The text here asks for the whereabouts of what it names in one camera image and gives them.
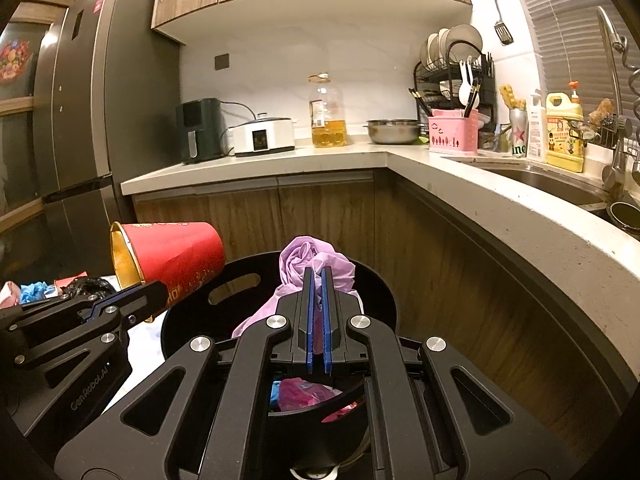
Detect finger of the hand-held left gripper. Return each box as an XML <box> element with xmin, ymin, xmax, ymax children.
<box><xmin>0</xmin><ymin>281</ymin><xmax>169</xmax><ymax>376</ymax></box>

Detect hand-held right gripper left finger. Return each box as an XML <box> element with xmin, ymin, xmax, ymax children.
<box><xmin>55</xmin><ymin>266</ymin><xmax>321</xmax><ymax>480</ymax></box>

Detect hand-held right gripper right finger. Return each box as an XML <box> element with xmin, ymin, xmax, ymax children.
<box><xmin>322</xmin><ymin>266</ymin><xmax>576</xmax><ymax>480</ymax></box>

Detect black plastic bag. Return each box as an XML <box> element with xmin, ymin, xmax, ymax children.
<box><xmin>59</xmin><ymin>276</ymin><xmax>118</xmax><ymax>301</ymax></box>

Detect red paper cup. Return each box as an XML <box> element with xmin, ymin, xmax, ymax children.
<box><xmin>110</xmin><ymin>221</ymin><xmax>226</xmax><ymax>323</ymax></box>

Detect purple plastic bag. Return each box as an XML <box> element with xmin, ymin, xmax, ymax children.
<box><xmin>231</xmin><ymin>235</ymin><xmax>358</xmax><ymax>339</ymax></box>

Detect pink plastic bag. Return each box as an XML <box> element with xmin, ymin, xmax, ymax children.
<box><xmin>277</xmin><ymin>377</ymin><xmax>366</xmax><ymax>423</ymax></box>

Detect black trash bin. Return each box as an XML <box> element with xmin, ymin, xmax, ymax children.
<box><xmin>160</xmin><ymin>247</ymin><xmax>401</xmax><ymax>471</ymax></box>

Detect blue crumpled bag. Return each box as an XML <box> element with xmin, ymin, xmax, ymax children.
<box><xmin>20</xmin><ymin>281</ymin><xmax>55</xmax><ymax>304</ymax></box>

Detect wooden framed glass door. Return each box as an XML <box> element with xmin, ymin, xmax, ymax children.
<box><xmin>0</xmin><ymin>0</ymin><xmax>76</xmax><ymax>271</ymax></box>

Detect black air fryer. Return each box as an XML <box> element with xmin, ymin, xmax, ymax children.
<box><xmin>175</xmin><ymin>98</ymin><xmax>230</xmax><ymax>165</ymax></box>

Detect white rice cooker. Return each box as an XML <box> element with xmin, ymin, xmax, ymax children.
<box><xmin>227</xmin><ymin>112</ymin><xmax>297</xmax><ymax>157</ymax></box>

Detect dark grey refrigerator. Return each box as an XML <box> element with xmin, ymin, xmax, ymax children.
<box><xmin>32</xmin><ymin>0</ymin><xmax>183</xmax><ymax>281</ymax></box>

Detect metal bowl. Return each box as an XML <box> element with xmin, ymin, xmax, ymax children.
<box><xmin>364</xmin><ymin>119</ymin><xmax>422</xmax><ymax>145</ymax></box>

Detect cooking oil bottle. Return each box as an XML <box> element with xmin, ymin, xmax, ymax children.
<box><xmin>307</xmin><ymin>72</ymin><xmax>347</xmax><ymax>149</ymax></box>

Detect pink utensil holder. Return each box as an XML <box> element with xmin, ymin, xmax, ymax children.
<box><xmin>428</xmin><ymin>108</ymin><xmax>480</xmax><ymax>155</ymax></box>

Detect metal sink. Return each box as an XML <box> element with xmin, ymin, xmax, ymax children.
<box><xmin>470</xmin><ymin>162</ymin><xmax>608</xmax><ymax>207</ymax></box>

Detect black chopsticks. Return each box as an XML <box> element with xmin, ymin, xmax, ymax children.
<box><xmin>464</xmin><ymin>77</ymin><xmax>483</xmax><ymax>118</ymax></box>

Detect green beer can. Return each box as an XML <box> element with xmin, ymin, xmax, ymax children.
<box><xmin>508</xmin><ymin>107</ymin><xmax>529</xmax><ymax>158</ymax></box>

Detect red flower door decoration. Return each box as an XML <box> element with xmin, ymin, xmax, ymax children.
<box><xmin>0</xmin><ymin>40</ymin><xmax>33</xmax><ymax>83</ymax></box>

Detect white rice paddle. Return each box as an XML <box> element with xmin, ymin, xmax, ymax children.
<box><xmin>459</xmin><ymin>60</ymin><xmax>476</xmax><ymax>102</ymax></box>

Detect white plastic bottle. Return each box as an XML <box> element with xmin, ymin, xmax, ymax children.
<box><xmin>527</xmin><ymin>89</ymin><xmax>549</xmax><ymax>162</ymax></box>

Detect black dish rack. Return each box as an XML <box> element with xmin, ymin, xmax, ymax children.
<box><xmin>413</xmin><ymin>25</ymin><xmax>496</xmax><ymax>148</ymax></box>

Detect yellow detergent bottle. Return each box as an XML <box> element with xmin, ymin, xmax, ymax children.
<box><xmin>545</xmin><ymin>81</ymin><xmax>586</xmax><ymax>173</ymax></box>

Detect metal cup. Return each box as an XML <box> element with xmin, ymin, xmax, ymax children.
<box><xmin>606</xmin><ymin>201</ymin><xmax>640</xmax><ymax>233</ymax></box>

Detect metal slotted spatula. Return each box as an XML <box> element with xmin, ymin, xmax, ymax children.
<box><xmin>483</xmin><ymin>0</ymin><xmax>515</xmax><ymax>46</ymax></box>

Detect sink caddy with sponge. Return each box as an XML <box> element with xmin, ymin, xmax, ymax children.
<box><xmin>582</xmin><ymin>97</ymin><xmax>633</xmax><ymax>148</ymax></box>

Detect grey window blinds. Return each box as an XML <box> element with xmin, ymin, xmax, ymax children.
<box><xmin>510</xmin><ymin>0</ymin><xmax>640</xmax><ymax>126</ymax></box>

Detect metal faucet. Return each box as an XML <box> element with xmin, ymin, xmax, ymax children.
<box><xmin>596</xmin><ymin>6</ymin><xmax>640</xmax><ymax>196</ymax></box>

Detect black power cable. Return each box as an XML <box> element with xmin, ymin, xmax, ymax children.
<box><xmin>220</xmin><ymin>101</ymin><xmax>261</xmax><ymax>121</ymax></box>

